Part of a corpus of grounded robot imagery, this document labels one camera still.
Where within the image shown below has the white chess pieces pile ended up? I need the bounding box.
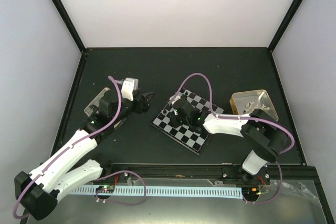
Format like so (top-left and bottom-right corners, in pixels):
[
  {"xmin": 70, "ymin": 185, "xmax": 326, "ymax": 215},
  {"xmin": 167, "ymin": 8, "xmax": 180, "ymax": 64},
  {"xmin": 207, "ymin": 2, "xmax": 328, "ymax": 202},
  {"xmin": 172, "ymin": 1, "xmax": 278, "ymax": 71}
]
[{"xmin": 243, "ymin": 102, "xmax": 270, "ymax": 114}]

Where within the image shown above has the light blue slotted cable duct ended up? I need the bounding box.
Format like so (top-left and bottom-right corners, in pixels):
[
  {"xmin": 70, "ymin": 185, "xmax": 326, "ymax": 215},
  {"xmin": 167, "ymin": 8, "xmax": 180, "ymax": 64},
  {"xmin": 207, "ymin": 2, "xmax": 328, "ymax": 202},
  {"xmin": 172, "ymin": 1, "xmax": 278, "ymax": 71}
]
[{"xmin": 71, "ymin": 185, "xmax": 243, "ymax": 199}]

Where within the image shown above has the black and white chessboard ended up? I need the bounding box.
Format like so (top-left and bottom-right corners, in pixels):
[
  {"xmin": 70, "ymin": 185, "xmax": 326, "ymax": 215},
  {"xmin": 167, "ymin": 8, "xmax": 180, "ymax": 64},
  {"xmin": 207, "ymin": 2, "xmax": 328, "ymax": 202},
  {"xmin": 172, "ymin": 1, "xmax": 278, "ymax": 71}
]
[{"xmin": 150, "ymin": 88, "xmax": 210, "ymax": 155}]

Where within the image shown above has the black aluminium rail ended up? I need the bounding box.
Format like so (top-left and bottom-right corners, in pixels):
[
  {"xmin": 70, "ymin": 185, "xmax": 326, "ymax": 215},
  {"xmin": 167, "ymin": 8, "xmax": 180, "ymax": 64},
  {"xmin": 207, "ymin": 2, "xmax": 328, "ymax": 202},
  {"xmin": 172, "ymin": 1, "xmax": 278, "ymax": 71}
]
[{"xmin": 99, "ymin": 163, "xmax": 271, "ymax": 183}]

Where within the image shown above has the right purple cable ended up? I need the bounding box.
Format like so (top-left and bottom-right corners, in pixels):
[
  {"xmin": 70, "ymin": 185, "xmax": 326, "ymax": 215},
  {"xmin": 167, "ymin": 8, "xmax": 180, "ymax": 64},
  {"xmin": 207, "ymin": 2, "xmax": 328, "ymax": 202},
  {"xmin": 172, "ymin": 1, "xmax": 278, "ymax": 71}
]
[{"xmin": 173, "ymin": 73, "xmax": 295, "ymax": 206}]

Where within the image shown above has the black knight chess piece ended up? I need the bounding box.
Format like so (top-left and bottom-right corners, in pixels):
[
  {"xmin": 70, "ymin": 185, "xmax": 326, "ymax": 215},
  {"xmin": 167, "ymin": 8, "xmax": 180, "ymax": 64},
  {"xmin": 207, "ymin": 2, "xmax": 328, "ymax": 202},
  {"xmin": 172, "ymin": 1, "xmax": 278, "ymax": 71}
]
[{"xmin": 157, "ymin": 114, "xmax": 165, "ymax": 121}]

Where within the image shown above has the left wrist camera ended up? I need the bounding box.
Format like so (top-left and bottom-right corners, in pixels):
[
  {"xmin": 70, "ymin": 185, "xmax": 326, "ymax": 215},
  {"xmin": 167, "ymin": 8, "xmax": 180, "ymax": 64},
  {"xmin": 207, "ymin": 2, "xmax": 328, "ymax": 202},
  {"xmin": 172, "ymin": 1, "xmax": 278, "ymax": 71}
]
[{"xmin": 121, "ymin": 78, "xmax": 139, "ymax": 101}]

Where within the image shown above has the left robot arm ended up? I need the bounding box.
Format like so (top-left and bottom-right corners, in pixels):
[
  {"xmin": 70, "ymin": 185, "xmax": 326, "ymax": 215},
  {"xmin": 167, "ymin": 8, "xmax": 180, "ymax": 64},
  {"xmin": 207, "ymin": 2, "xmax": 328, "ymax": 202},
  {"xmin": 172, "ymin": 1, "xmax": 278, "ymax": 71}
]
[{"xmin": 14, "ymin": 89, "xmax": 154, "ymax": 220}]

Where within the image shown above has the purple cable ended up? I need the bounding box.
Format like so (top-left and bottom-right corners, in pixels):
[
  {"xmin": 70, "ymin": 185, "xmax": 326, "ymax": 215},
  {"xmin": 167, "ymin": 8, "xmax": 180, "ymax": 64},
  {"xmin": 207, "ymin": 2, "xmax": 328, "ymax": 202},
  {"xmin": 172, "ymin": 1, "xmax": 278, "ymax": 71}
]
[
  {"xmin": 173, "ymin": 73, "xmax": 295, "ymax": 206},
  {"xmin": 13, "ymin": 76, "xmax": 147, "ymax": 220}
]

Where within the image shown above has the left black frame post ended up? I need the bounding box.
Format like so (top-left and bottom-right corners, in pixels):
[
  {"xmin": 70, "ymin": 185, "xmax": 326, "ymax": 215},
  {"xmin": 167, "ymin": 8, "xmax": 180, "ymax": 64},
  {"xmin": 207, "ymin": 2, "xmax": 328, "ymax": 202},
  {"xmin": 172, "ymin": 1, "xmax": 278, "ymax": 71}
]
[{"xmin": 51, "ymin": 0, "xmax": 86, "ymax": 53}]

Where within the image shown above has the right black frame post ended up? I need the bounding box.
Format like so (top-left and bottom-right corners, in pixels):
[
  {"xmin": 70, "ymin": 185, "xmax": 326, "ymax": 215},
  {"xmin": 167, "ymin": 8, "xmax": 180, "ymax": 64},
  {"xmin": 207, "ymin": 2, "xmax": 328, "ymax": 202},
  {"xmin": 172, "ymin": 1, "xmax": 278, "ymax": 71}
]
[{"xmin": 268, "ymin": 0, "xmax": 303, "ymax": 53}]

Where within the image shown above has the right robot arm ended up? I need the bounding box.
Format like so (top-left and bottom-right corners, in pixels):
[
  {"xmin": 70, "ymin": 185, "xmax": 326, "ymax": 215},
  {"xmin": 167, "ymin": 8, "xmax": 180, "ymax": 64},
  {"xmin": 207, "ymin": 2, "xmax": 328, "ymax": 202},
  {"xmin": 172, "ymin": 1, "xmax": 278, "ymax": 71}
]
[{"xmin": 169, "ymin": 96, "xmax": 288, "ymax": 185}]

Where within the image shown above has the orange metal tin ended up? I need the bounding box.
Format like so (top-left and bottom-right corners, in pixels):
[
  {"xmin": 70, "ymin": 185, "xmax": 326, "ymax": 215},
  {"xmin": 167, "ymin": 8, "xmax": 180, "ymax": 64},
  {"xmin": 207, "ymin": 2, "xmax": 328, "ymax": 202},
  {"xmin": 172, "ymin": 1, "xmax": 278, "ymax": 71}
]
[{"xmin": 229, "ymin": 89, "xmax": 279, "ymax": 121}]

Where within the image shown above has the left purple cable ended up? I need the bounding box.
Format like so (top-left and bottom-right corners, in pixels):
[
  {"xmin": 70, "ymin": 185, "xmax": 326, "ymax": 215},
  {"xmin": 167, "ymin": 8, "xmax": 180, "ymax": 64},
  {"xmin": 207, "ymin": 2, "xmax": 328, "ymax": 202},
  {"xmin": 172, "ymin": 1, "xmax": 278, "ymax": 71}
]
[{"xmin": 13, "ymin": 76, "xmax": 147, "ymax": 220}]

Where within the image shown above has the pink metal tin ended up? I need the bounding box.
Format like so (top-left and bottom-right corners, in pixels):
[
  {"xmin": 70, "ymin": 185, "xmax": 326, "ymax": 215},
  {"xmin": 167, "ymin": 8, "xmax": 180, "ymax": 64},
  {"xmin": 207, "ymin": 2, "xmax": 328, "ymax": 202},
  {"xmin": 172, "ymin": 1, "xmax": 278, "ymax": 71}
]
[{"xmin": 84, "ymin": 87, "xmax": 119, "ymax": 128}]

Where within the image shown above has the small circuit board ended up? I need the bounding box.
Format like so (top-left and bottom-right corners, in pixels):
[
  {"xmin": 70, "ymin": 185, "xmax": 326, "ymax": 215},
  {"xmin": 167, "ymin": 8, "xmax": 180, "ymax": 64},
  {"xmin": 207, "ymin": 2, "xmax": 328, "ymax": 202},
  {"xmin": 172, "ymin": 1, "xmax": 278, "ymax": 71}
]
[{"xmin": 96, "ymin": 185, "xmax": 115, "ymax": 194}]

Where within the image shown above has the black frame post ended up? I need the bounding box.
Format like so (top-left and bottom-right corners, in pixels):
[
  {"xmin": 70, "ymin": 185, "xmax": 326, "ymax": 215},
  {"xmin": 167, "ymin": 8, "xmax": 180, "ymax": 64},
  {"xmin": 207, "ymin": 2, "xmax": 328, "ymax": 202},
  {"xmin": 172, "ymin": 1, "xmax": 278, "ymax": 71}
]
[
  {"xmin": 268, "ymin": 0, "xmax": 303, "ymax": 53},
  {"xmin": 51, "ymin": 0, "xmax": 86, "ymax": 53}
]

